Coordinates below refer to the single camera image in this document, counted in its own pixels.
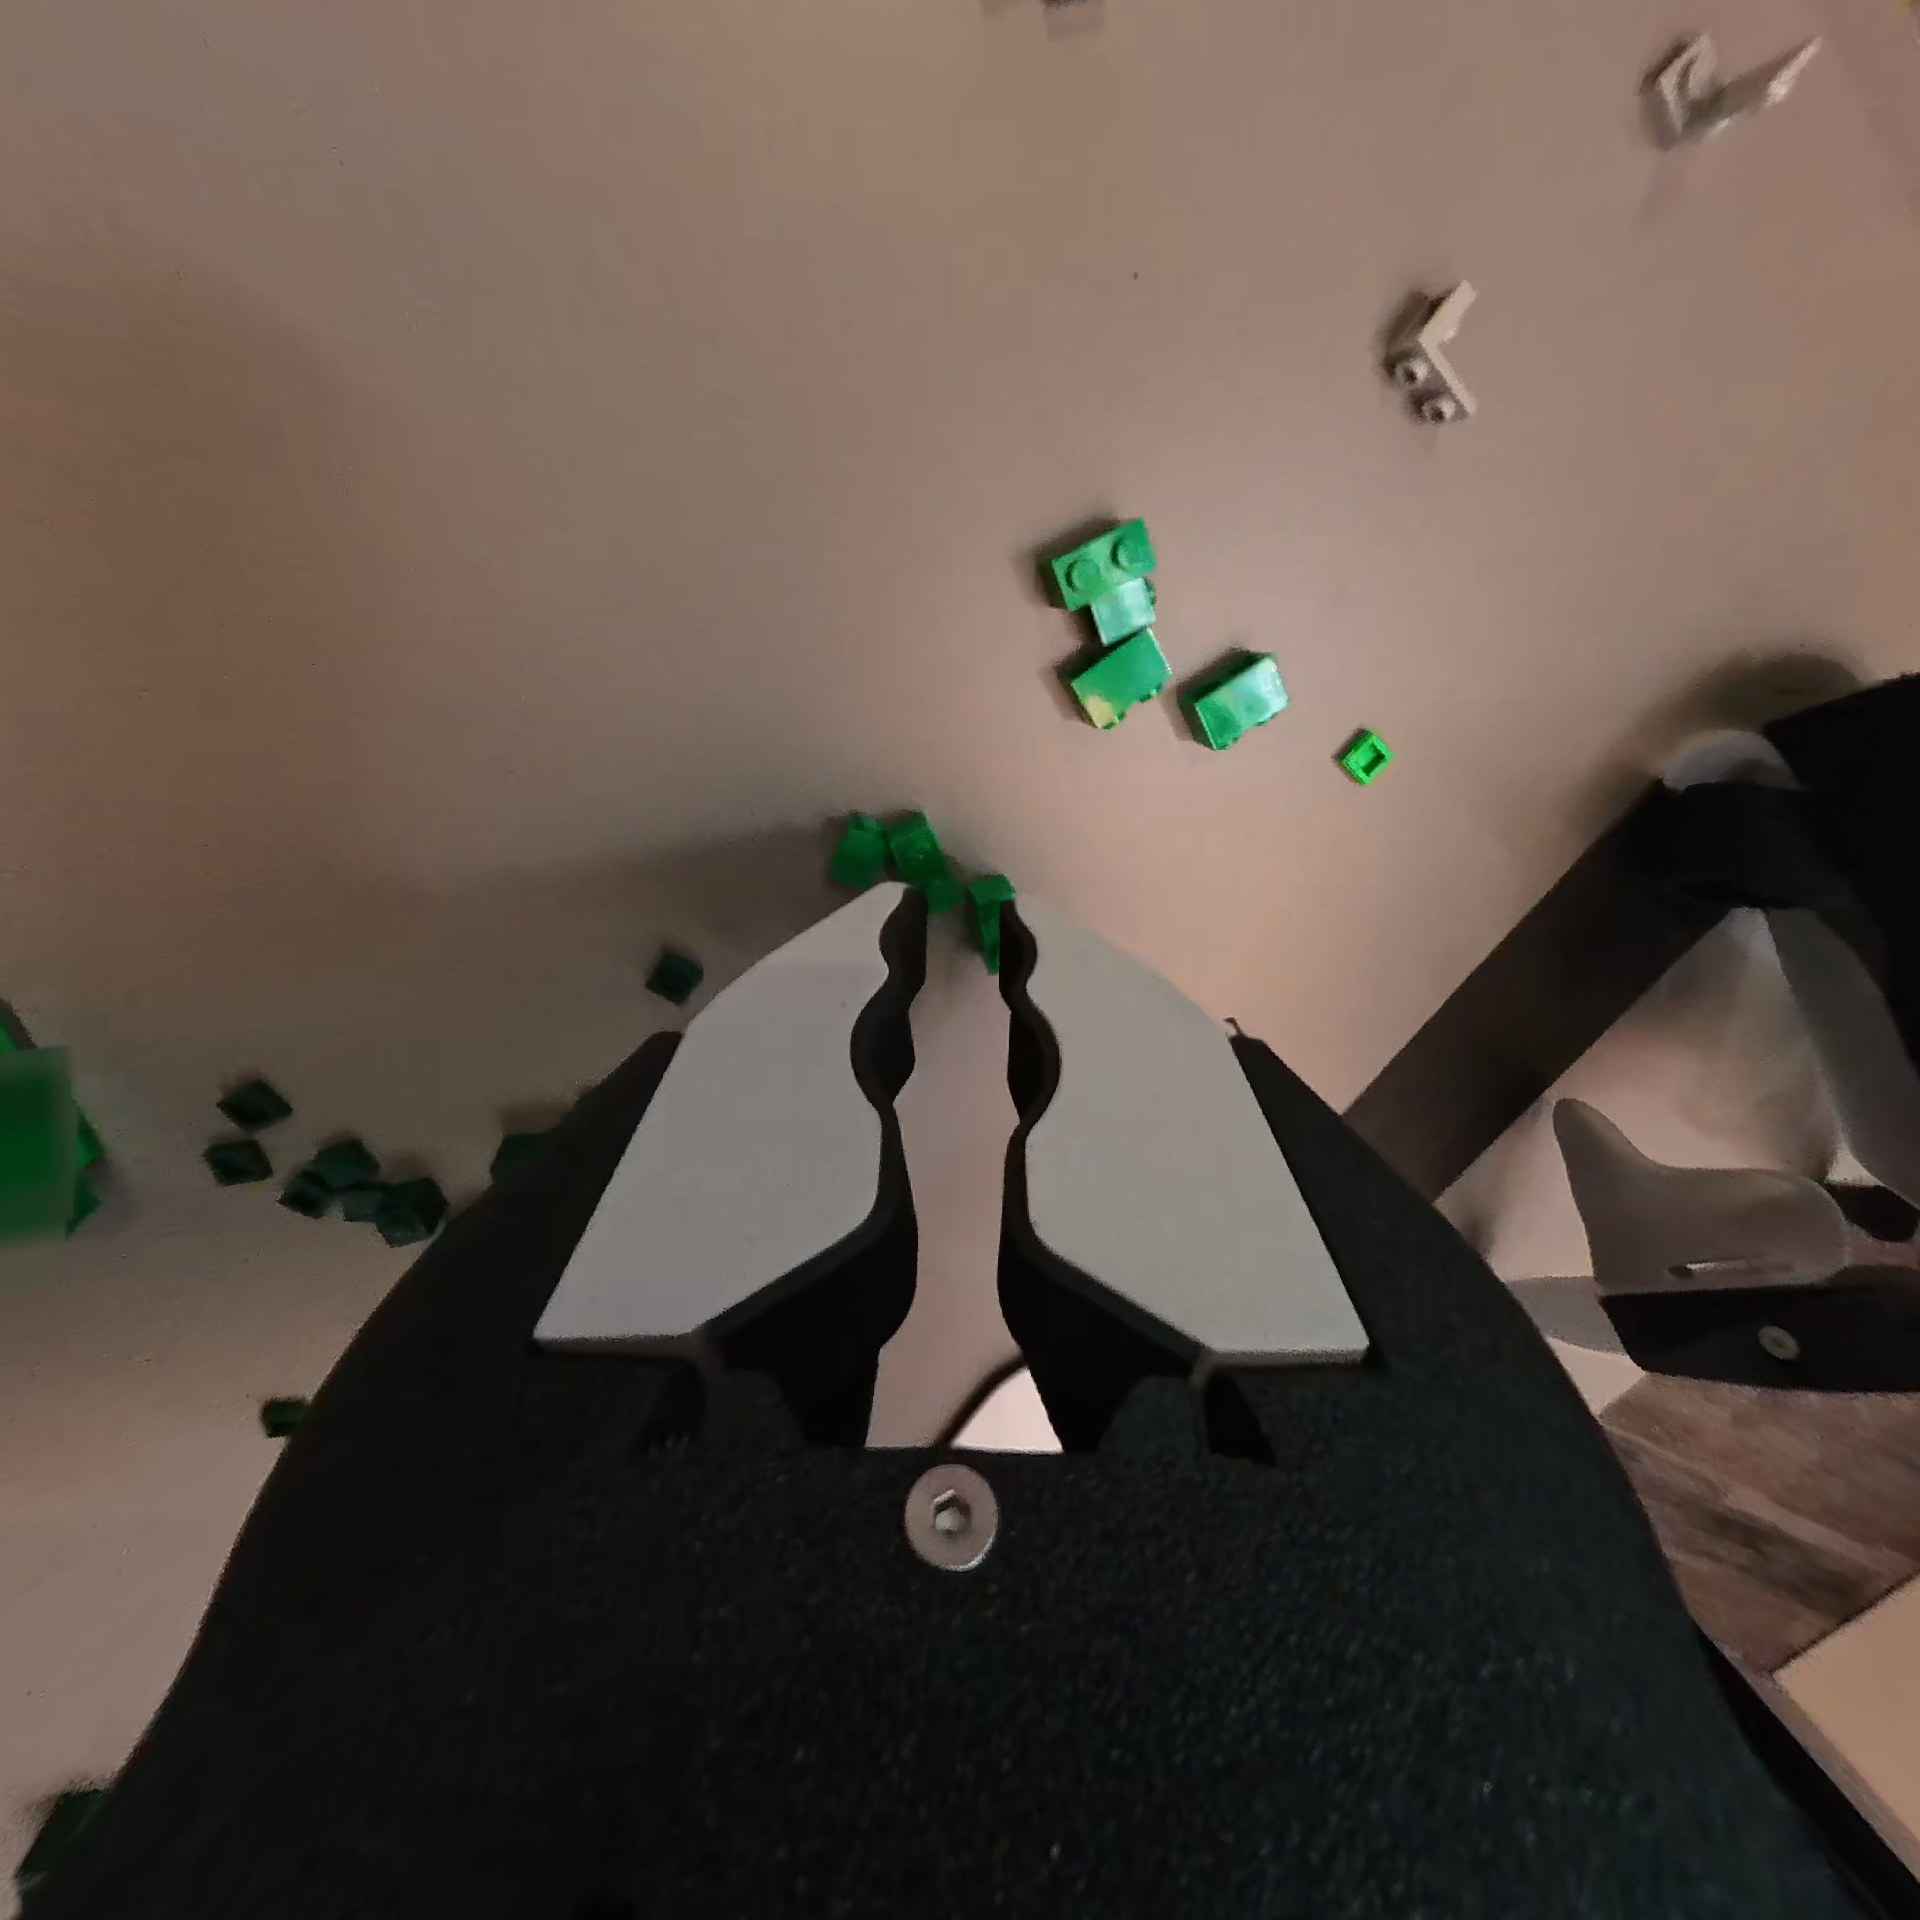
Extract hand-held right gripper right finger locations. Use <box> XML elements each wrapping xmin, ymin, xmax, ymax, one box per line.
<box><xmin>993</xmin><ymin>900</ymin><xmax>1371</xmax><ymax>1370</ymax></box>

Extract scattered dark green lego pieces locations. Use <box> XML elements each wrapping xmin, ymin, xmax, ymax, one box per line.
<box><xmin>16</xmin><ymin>945</ymin><xmax>708</xmax><ymax>1878</ymax></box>

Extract bright green lego pieces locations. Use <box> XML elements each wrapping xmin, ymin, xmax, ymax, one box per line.
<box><xmin>826</xmin><ymin>519</ymin><xmax>1397</xmax><ymax>975</ymax></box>

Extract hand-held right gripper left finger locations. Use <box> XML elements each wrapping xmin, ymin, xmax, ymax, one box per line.
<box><xmin>531</xmin><ymin>881</ymin><xmax>922</xmax><ymax>1363</ymax></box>

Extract green lego assembly white brick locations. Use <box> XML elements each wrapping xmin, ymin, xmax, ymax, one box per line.
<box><xmin>0</xmin><ymin>998</ymin><xmax>107</xmax><ymax>1248</ymax></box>

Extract spare hand-held gripper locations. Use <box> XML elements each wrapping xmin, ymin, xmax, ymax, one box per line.
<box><xmin>1499</xmin><ymin>659</ymin><xmax>1920</xmax><ymax>1401</ymax></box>

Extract small grey lego piece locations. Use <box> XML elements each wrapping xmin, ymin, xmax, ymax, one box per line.
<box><xmin>1384</xmin><ymin>279</ymin><xmax>1481</xmax><ymax>425</ymax></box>
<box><xmin>1644</xmin><ymin>34</ymin><xmax>1824</xmax><ymax>153</ymax></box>

